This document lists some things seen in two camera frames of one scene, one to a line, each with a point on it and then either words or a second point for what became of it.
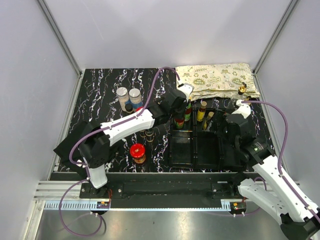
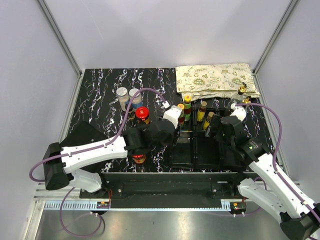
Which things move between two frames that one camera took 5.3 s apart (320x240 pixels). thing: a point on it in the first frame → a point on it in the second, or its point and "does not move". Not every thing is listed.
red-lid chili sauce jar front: (137, 152) does not move
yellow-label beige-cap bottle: (202, 111) does not move
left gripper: (181, 115) → (172, 141)
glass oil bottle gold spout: (240, 95) does not move
